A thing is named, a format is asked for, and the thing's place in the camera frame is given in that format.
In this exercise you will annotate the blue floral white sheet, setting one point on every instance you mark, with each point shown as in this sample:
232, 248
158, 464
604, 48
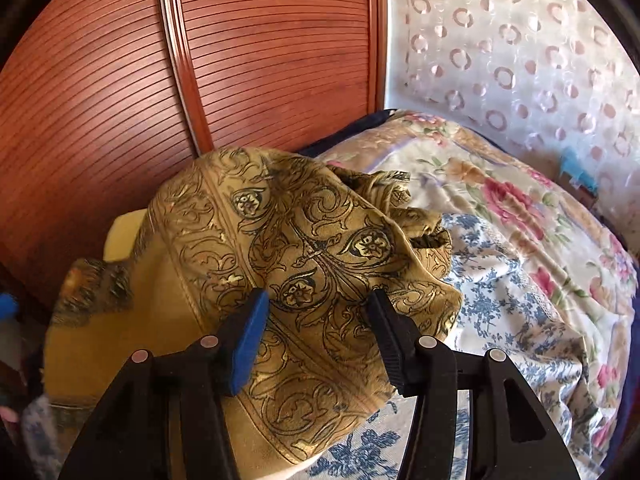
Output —
500, 300

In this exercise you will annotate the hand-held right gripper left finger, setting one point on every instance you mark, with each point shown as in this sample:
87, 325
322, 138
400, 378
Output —
247, 345

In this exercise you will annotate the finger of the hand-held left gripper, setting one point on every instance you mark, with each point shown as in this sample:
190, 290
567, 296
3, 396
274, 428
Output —
7, 307

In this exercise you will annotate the circle-patterned sheer curtain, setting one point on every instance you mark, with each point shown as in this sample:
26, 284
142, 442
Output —
500, 60

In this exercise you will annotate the teal blue box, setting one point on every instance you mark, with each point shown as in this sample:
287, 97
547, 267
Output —
577, 172

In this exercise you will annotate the wooden slatted wardrobe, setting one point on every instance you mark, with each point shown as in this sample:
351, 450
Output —
250, 60

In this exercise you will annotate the golden brown patterned shirt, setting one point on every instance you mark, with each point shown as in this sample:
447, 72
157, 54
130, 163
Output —
310, 230

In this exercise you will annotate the yellow plush toy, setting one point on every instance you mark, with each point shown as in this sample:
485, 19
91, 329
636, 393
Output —
122, 240

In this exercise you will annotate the navy blue blanket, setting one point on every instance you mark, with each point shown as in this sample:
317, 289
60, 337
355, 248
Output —
350, 130

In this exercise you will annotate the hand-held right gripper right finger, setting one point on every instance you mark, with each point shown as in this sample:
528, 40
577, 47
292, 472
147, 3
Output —
387, 330

